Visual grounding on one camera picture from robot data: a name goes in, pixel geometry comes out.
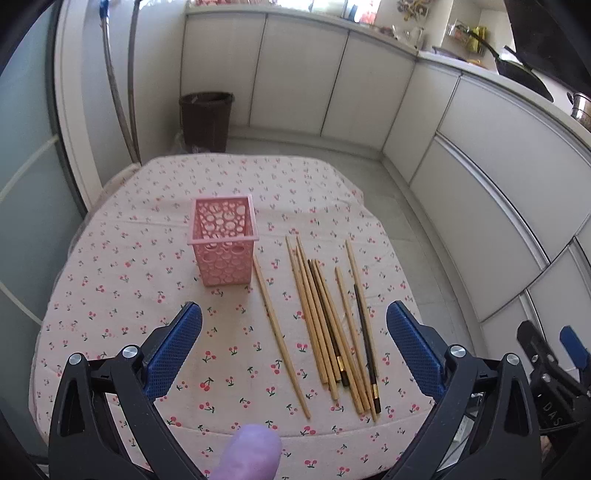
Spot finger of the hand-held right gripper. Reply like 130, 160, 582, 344
516, 320, 558, 376
560, 325, 591, 371

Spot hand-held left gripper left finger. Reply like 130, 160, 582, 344
48, 302, 204, 480

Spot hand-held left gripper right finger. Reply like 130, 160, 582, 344
385, 300, 543, 480

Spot pink perforated utensil holder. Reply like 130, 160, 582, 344
187, 195, 260, 288

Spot cherry print tablecloth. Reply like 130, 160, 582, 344
28, 154, 437, 480

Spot blurred purple cloth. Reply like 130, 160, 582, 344
216, 425, 283, 480

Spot brown trash bin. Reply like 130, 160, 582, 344
179, 91, 235, 154

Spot frosted glass door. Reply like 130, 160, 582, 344
0, 9, 89, 356

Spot steel pot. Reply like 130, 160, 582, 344
567, 91, 591, 131

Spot metal pipe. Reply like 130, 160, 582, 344
98, 0, 137, 163
128, 0, 142, 163

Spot black wok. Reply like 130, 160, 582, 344
468, 28, 555, 103

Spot white kitchen cabinets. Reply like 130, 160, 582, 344
180, 11, 591, 370

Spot yellow packets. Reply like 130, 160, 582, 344
464, 25, 489, 52

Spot black range hood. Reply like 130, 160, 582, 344
502, 0, 591, 93

